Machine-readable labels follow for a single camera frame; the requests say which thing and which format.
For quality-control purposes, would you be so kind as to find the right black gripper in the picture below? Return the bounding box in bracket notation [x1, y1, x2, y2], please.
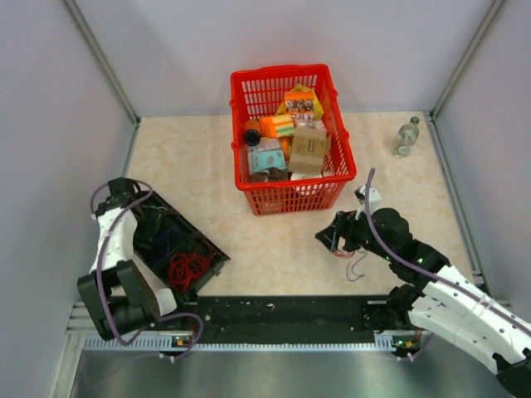
[316, 206, 394, 261]

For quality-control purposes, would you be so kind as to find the black divided tray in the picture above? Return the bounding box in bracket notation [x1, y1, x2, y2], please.
[134, 192, 230, 299]

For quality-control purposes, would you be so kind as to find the red blue wire bundle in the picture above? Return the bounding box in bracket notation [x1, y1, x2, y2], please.
[331, 246, 369, 283]

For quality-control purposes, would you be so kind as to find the red plastic basket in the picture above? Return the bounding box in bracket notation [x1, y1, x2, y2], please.
[231, 64, 357, 216]

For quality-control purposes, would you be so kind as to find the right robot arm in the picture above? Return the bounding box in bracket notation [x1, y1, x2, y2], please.
[315, 208, 530, 397]

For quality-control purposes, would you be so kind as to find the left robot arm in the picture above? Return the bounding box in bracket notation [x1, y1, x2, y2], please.
[77, 177, 188, 347]

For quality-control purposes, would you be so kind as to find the white plastic bag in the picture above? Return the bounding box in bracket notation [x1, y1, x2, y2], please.
[290, 171, 334, 197]

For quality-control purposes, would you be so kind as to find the brown wrapped package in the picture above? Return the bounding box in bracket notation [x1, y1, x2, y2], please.
[251, 167, 289, 183]

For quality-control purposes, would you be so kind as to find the brown cardboard box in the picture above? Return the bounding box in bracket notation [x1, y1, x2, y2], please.
[288, 127, 331, 175]

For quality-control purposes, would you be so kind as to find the teal tissue box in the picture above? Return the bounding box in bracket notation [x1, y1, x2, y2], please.
[247, 138, 286, 174]

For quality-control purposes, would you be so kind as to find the striped sponge pack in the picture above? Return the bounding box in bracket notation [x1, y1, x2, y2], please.
[259, 114, 295, 138]

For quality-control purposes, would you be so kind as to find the pink white packet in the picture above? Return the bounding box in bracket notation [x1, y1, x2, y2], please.
[291, 113, 327, 132]

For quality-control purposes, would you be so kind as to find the clear glass bottle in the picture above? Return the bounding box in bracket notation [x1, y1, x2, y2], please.
[392, 116, 420, 158]

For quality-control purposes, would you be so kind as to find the orange black bottle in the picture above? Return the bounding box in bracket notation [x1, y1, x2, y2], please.
[243, 119, 261, 147]

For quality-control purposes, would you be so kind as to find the orange snack box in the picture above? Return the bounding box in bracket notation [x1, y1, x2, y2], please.
[284, 91, 314, 114]

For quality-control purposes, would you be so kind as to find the yellow bag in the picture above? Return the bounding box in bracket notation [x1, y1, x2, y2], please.
[275, 84, 324, 119]

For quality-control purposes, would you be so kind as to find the blue wire in tray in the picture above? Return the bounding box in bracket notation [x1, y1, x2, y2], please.
[151, 230, 183, 262]

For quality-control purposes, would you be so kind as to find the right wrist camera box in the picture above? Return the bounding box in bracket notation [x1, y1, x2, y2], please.
[354, 185, 382, 219]

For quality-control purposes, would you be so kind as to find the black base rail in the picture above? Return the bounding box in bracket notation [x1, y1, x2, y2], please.
[184, 295, 415, 344]

